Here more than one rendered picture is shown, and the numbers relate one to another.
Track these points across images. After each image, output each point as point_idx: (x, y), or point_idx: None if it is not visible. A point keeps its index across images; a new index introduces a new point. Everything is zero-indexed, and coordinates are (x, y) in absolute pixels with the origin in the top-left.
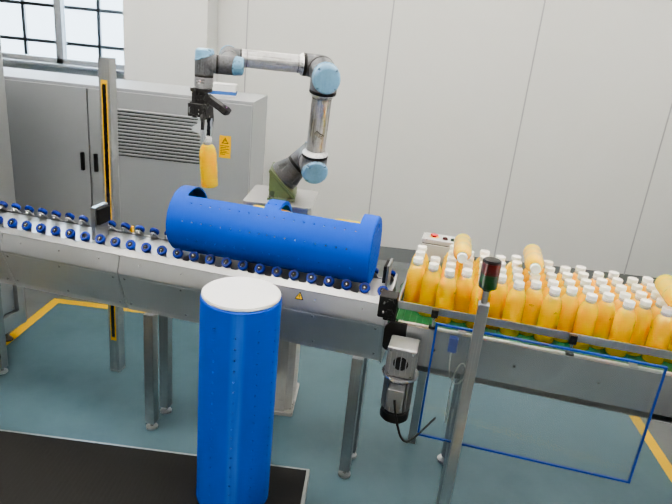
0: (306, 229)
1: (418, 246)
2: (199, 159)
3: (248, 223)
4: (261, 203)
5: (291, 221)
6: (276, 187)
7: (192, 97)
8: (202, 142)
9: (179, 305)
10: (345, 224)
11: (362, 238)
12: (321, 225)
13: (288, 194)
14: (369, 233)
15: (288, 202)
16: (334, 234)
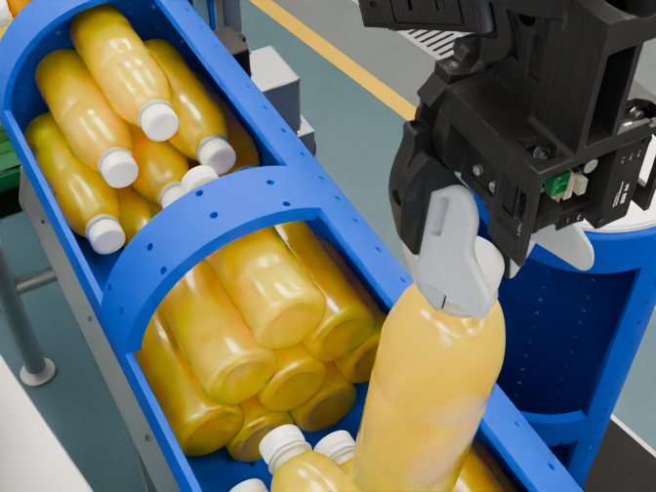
0: (273, 108)
1: (2, 8)
2: (492, 390)
3: (394, 257)
4: (80, 472)
5: (290, 136)
6: None
7: (620, 98)
8: (497, 296)
9: None
10: (187, 21)
11: (190, 6)
12: (236, 70)
13: None
14: None
15: (168, 208)
16: (229, 54)
